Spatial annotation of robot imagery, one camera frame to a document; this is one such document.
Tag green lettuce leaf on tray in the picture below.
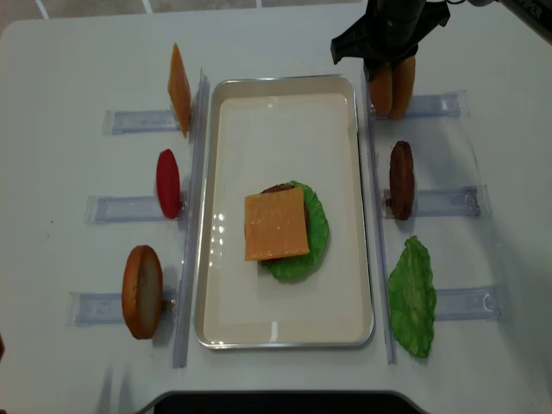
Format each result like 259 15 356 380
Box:
259 180 329 283

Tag clear holder for lettuce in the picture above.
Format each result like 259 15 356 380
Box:
435 284 513 321

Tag clear holder for cheese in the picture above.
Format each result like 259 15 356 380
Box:
103 110 180 135

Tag upright bun half left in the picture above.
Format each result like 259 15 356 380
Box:
122 245 163 340

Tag long clear rail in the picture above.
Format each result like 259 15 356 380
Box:
172 69 210 369
363 66 397 365

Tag long clear rail right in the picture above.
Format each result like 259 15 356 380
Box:
363 66 397 365

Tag upright bun bottom right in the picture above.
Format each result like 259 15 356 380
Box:
368 66 392 116

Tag clear holder for patty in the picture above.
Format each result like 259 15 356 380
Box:
382 185 491 219

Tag clear holder for left bun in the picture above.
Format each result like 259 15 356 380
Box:
67 289 177 326

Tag sesame bun top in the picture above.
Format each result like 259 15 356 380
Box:
390 56 416 120

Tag brown meat patty on tray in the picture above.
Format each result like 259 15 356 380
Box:
262 184 294 194

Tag long clear rail left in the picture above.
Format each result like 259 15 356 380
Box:
172 69 210 369

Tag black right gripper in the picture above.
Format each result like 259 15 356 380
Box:
330 0 450 83

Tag upright green lettuce leaf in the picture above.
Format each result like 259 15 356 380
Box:
387 235 436 359

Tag upright red tomato slice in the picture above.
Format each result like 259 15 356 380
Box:
156 149 182 219

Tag black base at table edge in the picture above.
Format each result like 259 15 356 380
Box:
147 391 424 413

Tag white rectangular metal tray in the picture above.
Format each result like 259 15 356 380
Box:
194 75 373 349

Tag orange cheese slice on stack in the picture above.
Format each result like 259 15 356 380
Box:
244 187 310 261

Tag clear holder for tomato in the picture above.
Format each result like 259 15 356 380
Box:
84 196 169 224

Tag upright orange cheese slice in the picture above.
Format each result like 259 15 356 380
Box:
167 43 191 136

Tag clear holder for right buns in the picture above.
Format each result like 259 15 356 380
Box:
405 91 469 118

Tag upright brown meat patty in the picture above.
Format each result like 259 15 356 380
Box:
389 141 415 221

